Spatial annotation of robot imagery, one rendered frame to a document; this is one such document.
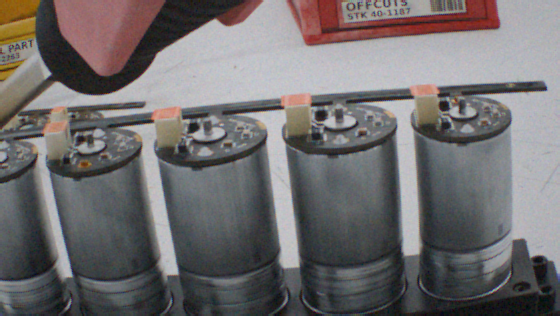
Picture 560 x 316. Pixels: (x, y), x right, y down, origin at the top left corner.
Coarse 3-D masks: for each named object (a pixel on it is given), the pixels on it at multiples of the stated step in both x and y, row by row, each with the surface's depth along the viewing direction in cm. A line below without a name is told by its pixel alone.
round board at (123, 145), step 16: (112, 128) 26; (80, 144) 25; (112, 144) 25; (128, 144) 25; (48, 160) 25; (64, 160) 24; (80, 160) 24; (96, 160) 24; (112, 160) 24; (128, 160) 24; (64, 176) 24; (80, 176) 24
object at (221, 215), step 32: (160, 160) 24; (256, 160) 24; (192, 192) 24; (224, 192) 24; (256, 192) 24; (192, 224) 24; (224, 224) 24; (256, 224) 25; (192, 256) 25; (224, 256) 24; (256, 256) 25; (192, 288) 25; (224, 288) 25; (256, 288) 25
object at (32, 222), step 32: (0, 160) 25; (0, 192) 24; (32, 192) 25; (0, 224) 24; (32, 224) 25; (0, 256) 25; (32, 256) 25; (0, 288) 25; (32, 288) 25; (64, 288) 26
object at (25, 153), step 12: (0, 144) 26; (12, 144) 26; (24, 144) 26; (12, 156) 25; (24, 156) 25; (36, 156) 25; (0, 168) 25; (12, 168) 24; (24, 168) 24; (0, 180) 24
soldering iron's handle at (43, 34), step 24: (48, 0) 17; (168, 0) 14; (192, 0) 14; (216, 0) 14; (240, 0) 14; (48, 24) 17; (168, 24) 15; (192, 24) 15; (48, 48) 17; (72, 48) 17; (144, 48) 16; (72, 72) 17; (120, 72) 17; (144, 72) 18
